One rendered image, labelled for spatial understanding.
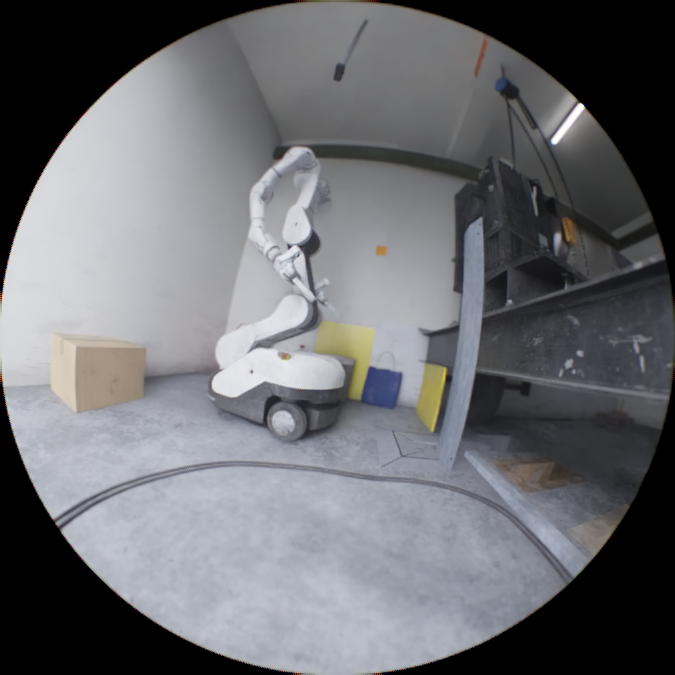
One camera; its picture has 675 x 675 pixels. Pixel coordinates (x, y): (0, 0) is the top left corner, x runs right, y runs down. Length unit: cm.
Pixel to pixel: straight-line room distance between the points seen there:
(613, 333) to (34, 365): 200
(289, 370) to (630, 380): 103
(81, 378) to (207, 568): 83
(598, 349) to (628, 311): 13
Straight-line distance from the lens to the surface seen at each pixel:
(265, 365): 96
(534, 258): 105
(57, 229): 143
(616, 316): 68
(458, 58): 263
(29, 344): 142
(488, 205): 135
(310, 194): 143
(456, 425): 100
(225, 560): 53
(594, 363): 70
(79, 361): 108
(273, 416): 99
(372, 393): 195
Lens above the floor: 43
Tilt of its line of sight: 2 degrees up
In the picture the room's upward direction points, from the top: 9 degrees clockwise
